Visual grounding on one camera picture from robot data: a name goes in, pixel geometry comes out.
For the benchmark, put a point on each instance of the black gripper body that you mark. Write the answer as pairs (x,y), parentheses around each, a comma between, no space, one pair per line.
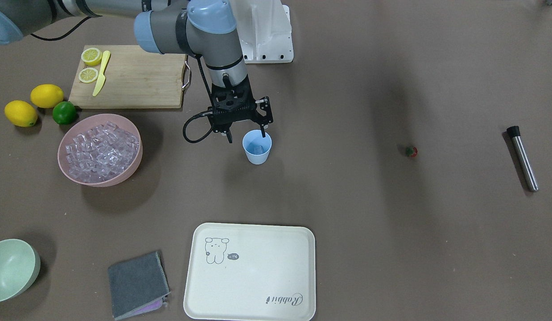
(265,112)

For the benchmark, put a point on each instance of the clear ice cube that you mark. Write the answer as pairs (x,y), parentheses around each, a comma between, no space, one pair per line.
(257,149)

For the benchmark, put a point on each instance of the light blue plastic cup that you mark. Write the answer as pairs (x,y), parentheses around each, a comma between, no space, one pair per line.
(254,137)

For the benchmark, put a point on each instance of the red strawberry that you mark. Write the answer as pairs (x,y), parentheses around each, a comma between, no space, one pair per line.
(411,151)

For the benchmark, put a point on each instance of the steel muddler with black tip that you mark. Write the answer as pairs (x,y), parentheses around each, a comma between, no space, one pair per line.
(525,165)

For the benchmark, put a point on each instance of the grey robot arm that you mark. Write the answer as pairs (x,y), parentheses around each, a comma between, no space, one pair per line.
(203,29)

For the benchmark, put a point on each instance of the pile of clear ice cubes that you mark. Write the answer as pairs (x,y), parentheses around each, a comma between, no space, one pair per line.
(101,153)

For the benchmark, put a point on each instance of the wooden cutting board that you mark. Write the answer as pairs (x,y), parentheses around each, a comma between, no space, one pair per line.
(135,79)

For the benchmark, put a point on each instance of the pink bowl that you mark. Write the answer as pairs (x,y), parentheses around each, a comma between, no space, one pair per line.
(88,123)

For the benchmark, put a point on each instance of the yellow plastic knife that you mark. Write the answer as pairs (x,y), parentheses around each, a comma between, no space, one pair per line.
(100,82)

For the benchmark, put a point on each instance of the cream rabbit tray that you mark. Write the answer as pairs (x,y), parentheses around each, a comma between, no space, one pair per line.
(251,272)

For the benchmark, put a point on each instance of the lemon half lower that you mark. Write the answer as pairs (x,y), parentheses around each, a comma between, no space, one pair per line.
(88,75)

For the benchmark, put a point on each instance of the lemon half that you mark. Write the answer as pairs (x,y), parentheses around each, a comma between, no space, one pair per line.
(92,56)
(88,75)

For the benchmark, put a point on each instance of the lemon half upper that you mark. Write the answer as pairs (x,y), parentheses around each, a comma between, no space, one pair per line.
(92,56)

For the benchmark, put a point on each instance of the green lime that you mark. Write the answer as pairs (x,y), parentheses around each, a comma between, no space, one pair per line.
(64,113)

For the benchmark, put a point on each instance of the grey folded cloth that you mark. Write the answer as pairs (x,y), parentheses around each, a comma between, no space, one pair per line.
(137,286)

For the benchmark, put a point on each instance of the whole yellow lemon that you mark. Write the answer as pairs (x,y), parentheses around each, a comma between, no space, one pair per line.
(47,95)
(20,113)

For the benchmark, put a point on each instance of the light green bowl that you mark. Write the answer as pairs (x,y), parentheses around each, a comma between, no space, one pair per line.
(19,267)

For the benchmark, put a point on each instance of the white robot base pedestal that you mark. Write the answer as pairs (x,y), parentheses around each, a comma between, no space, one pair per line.
(265,31)

